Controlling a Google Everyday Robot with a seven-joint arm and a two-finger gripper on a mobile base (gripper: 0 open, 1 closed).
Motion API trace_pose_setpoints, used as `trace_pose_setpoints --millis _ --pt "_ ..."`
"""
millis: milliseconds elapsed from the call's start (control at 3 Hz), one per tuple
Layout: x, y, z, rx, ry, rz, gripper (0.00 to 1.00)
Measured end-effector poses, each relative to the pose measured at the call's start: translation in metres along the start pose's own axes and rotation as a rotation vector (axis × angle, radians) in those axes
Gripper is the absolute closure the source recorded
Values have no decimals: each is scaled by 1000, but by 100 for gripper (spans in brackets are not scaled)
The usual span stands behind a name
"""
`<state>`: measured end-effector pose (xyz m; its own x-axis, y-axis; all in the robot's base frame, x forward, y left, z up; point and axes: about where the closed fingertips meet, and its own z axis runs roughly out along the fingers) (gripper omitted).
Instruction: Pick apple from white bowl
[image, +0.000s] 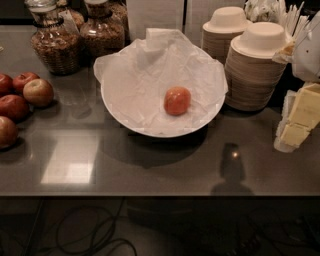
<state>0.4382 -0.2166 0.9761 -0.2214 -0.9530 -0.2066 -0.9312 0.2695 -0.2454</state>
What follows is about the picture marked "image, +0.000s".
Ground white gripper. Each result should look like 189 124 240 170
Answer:
272 11 320 153

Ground white bowl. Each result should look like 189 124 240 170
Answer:
100 42 227 139

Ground yellow-red apple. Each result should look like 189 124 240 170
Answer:
23 79 54 108

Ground red apple back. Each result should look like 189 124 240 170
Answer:
12 72 39 94

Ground dark red apple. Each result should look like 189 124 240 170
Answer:
0 94 29 122

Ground front stack paper bowls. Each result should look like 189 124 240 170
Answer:
225 22 287 112

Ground stack paper bowls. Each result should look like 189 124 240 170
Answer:
201 6 251 64
225 22 287 112

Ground white plastic cutlery bundle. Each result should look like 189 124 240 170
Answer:
244 0 309 38

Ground back stack paper bowls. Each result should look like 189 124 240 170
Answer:
201 6 251 64

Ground white paper liner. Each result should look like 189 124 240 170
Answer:
93 27 229 135

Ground back glass jar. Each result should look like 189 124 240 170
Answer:
108 0 131 43

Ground right glass granola jar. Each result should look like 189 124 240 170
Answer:
80 0 125 57

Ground glass granola jar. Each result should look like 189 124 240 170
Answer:
25 0 81 75
80 0 125 57

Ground left glass granola jar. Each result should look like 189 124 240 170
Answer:
25 0 81 75

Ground black floor cable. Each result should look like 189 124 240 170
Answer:
19 198 138 256

